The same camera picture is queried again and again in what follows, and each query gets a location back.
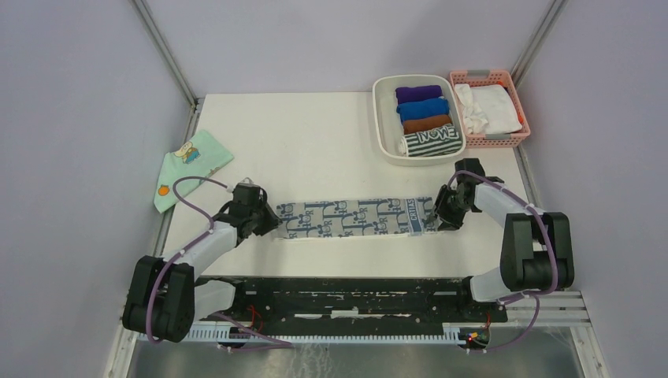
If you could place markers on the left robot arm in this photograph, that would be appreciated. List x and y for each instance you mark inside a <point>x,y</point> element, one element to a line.
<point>163,300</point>

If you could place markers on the aluminium frame rail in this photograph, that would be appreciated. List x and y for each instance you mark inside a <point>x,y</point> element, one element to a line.
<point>120,355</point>

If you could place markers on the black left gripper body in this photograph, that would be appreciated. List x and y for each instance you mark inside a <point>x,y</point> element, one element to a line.
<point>263,218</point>

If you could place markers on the blue patterned towel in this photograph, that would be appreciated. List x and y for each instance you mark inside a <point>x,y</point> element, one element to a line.
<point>375,217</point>

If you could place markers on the purple rolled towel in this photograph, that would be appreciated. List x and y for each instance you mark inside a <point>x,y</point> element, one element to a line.
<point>417,94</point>

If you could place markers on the brown rolled towel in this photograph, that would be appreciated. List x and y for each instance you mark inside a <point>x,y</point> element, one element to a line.
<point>425,124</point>

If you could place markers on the blue rolled towel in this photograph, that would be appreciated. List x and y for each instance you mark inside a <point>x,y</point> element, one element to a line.
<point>424,109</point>

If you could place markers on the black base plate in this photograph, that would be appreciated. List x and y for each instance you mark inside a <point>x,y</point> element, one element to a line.
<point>289,306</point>

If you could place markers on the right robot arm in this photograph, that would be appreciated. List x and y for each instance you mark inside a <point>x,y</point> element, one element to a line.
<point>536,256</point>

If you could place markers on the pink plastic basket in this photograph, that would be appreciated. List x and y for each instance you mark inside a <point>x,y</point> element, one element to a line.
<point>485,78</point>

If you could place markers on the orange item in basket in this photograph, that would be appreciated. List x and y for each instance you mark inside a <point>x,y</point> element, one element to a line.
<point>507,90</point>

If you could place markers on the white slotted cable duct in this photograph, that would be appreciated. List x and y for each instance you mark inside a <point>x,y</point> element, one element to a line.
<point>221,332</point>

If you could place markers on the white cloth in basket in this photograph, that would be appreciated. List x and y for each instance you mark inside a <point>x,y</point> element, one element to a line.
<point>487,109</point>

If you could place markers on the white plastic tub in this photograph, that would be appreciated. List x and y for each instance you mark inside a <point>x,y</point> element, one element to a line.
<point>389,129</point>

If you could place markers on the mint green cartoon towel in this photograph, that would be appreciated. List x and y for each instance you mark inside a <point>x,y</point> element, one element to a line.
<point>202,155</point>

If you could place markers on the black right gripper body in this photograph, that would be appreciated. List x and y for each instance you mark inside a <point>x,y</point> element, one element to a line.
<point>448,205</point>

